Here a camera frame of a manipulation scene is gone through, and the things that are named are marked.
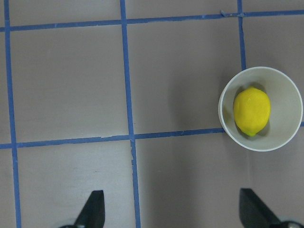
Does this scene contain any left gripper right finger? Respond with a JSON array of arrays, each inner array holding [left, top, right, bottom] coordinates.
[[239, 188, 285, 228]]

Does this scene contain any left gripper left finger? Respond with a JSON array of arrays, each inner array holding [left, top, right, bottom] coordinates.
[[72, 190, 105, 228]]

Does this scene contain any white ceramic bowl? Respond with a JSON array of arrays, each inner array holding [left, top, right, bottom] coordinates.
[[218, 66, 304, 152]]

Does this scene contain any yellow lemon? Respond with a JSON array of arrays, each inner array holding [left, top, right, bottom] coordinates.
[[233, 86, 271, 137]]

